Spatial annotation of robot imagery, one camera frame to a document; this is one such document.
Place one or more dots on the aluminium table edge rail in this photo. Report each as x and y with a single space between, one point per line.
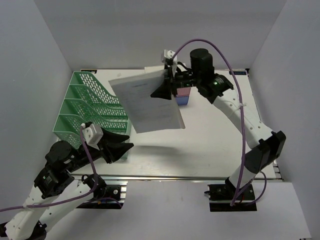
159 178

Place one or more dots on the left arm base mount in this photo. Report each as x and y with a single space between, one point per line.
105 196

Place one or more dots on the cream drawer cabinet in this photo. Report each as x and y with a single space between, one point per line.
151 69

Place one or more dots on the pink drawer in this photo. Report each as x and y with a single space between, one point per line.
182 92

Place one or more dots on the purple-blue wide drawer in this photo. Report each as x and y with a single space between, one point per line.
182 100

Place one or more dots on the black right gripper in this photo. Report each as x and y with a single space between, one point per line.
163 90

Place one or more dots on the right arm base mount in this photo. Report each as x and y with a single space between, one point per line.
220 197

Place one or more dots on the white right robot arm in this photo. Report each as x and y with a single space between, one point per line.
265 144

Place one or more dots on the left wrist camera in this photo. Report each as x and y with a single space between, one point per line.
91 134

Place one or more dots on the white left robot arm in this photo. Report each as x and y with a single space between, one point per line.
40 211

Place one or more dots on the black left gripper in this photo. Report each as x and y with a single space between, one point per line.
111 149

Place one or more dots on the green file organizer rack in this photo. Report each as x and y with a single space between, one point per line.
87 100

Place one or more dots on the clear document folder with papers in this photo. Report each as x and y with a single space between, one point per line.
146 113

